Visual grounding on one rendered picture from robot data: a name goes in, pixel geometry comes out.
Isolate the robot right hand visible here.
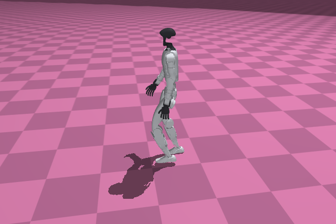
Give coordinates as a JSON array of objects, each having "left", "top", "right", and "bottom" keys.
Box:
[{"left": 146, "top": 79, "right": 158, "bottom": 96}]

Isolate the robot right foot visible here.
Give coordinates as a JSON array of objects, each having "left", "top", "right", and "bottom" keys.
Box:
[{"left": 169, "top": 146, "right": 184, "bottom": 154}]

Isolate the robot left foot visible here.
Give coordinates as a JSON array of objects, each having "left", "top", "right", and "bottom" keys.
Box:
[{"left": 155, "top": 155, "right": 176, "bottom": 163}]

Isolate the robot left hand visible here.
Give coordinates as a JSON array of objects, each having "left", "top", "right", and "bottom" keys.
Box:
[{"left": 158, "top": 101, "right": 171, "bottom": 119}]

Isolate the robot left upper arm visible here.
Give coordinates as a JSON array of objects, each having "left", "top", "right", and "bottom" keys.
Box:
[{"left": 165, "top": 53, "right": 176, "bottom": 84}]

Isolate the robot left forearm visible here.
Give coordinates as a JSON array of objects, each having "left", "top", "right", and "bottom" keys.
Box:
[{"left": 164, "top": 78, "right": 174, "bottom": 105}]

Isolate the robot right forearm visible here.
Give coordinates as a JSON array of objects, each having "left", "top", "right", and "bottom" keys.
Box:
[{"left": 155, "top": 68, "right": 165, "bottom": 85}]

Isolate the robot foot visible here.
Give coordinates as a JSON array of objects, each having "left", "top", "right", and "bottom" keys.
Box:
[
  {"left": 155, "top": 155, "right": 176, "bottom": 163},
  {"left": 169, "top": 146, "right": 184, "bottom": 154}
]

